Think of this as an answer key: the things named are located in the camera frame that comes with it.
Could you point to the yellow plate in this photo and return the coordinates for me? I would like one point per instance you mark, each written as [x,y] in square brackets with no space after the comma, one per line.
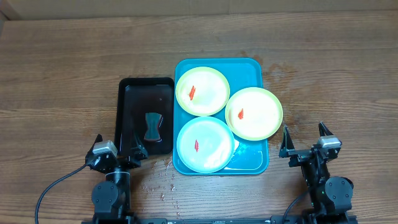
[253,113]
[202,91]

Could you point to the light blue plate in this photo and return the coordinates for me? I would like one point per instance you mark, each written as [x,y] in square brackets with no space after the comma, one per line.
[205,144]

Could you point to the dark green scrubbing sponge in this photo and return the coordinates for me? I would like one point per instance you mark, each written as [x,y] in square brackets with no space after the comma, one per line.
[153,121]

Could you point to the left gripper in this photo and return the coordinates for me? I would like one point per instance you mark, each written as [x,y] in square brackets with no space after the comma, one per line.
[121,159]

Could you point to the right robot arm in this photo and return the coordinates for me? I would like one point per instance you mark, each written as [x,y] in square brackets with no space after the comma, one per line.
[330,196]

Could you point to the teal plastic tray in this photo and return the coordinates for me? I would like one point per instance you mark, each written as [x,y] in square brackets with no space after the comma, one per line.
[250,157]

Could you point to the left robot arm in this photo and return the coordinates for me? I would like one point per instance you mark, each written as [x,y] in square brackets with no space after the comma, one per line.
[112,197]

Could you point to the black plastic tray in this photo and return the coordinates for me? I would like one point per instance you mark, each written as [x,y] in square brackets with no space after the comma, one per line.
[136,97]

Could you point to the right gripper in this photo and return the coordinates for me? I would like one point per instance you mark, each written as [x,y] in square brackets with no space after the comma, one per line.
[301,158]

